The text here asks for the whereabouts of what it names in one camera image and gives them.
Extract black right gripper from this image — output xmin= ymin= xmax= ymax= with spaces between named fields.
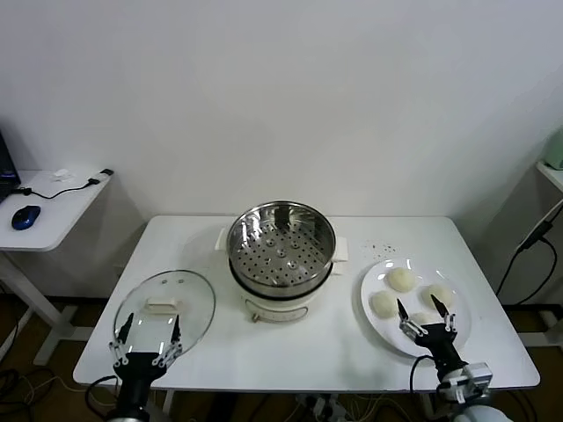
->
xmin=398 ymin=294 xmax=468 ymax=375

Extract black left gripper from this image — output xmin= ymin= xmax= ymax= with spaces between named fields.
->
xmin=109 ymin=313 xmax=183 ymax=412

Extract white steamed baozi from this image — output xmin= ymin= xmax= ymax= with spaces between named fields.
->
xmin=371 ymin=290 xmax=399 ymax=319
xmin=408 ymin=310 xmax=436 ymax=329
xmin=384 ymin=266 xmax=418 ymax=293
xmin=420 ymin=283 xmax=456 ymax=311

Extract glass pot lid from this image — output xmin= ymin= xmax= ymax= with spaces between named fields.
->
xmin=113 ymin=269 xmax=216 ymax=365

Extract stainless steel steamer basket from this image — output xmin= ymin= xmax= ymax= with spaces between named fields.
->
xmin=226 ymin=200 xmax=339 ymax=300

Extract white round plate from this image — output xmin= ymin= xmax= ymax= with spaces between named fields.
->
xmin=359 ymin=258 xmax=472 ymax=360

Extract scattered dark crumbs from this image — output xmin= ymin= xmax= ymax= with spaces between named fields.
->
xmin=362 ymin=239 xmax=395 ymax=258

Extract white electric cooker pot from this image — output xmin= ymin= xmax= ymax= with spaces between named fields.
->
xmin=214 ymin=223 xmax=350 ymax=324

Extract white power strip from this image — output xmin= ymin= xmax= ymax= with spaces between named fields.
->
xmin=303 ymin=393 xmax=348 ymax=418

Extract white side desk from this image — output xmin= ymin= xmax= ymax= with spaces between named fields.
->
xmin=0 ymin=169 xmax=116 ymax=366

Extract blue computer mouse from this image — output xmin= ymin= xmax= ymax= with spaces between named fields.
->
xmin=11 ymin=204 xmax=41 ymax=231

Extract white side table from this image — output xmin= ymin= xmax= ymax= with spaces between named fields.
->
xmin=535 ymin=160 xmax=563 ymax=194

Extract dark laptop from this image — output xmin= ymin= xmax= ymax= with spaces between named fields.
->
xmin=0 ymin=129 xmax=22 ymax=206

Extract pale green appliance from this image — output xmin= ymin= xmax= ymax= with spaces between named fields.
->
xmin=545 ymin=127 xmax=563 ymax=171

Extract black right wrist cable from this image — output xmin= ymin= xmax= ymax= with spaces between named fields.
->
xmin=410 ymin=354 xmax=437 ymax=393

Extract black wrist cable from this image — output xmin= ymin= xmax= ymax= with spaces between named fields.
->
xmin=410 ymin=354 xmax=437 ymax=393
xmin=84 ymin=375 xmax=121 ymax=417

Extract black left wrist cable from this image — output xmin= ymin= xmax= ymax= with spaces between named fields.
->
xmin=84 ymin=375 xmax=121 ymax=417

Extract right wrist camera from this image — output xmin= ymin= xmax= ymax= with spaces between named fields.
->
xmin=439 ymin=362 xmax=492 ymax=404

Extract black power cable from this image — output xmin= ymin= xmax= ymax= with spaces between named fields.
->
xmin=495 ymin=204 xmax=560 ymax=305

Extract black adapter cable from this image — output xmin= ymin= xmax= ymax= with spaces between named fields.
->
xmin=16 ymin=168 xmax=115 ymax=200

